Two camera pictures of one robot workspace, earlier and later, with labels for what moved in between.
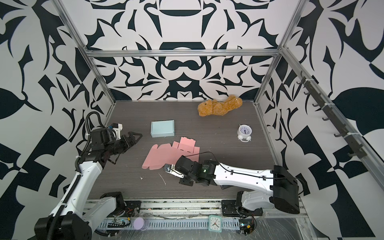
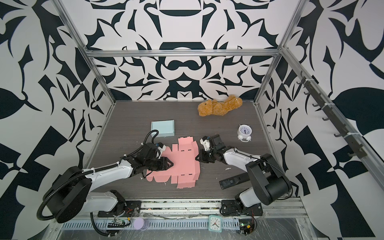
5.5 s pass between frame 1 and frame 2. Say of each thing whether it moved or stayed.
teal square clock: stayed
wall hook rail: stayed
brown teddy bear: stayed
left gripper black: moved
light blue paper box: stayed
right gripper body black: moved
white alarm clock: stayed
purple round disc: stayed
